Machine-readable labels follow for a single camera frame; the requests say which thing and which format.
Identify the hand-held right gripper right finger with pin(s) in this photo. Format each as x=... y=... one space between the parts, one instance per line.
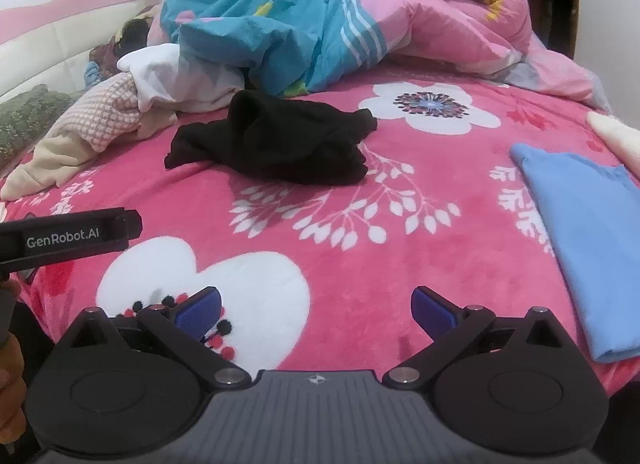
x=430 y=311

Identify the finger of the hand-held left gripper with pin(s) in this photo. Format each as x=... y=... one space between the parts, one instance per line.
x=132 y=224

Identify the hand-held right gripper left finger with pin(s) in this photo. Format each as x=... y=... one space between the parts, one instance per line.
x=206 y=309

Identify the black t-shirt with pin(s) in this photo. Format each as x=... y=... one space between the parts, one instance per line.
x=280 y=144

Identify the person's left hand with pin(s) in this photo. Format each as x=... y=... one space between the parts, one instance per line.
x=12 y=389

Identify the beige garment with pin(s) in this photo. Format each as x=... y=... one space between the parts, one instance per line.
x=40 y=164

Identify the pink floral blanket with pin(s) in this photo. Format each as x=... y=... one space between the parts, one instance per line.
x=350 y=244

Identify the checked fuzzy garment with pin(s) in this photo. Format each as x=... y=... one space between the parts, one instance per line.
x=100 y=109

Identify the green leaf-patterned pillow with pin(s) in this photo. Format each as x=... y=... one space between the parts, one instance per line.
x=25 y=114

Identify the white garment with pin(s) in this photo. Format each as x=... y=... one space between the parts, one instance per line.
x=160 y=69

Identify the folded light blue shirt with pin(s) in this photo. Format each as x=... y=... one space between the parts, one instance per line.
x=590 y=244

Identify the pink and white headboard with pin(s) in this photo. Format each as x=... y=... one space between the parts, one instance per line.
x=50 y=39

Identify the cream cloth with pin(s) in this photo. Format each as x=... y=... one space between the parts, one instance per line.
x=620 y=136

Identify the blue and pink quilt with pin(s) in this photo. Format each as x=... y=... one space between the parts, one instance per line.
x=300 y=19

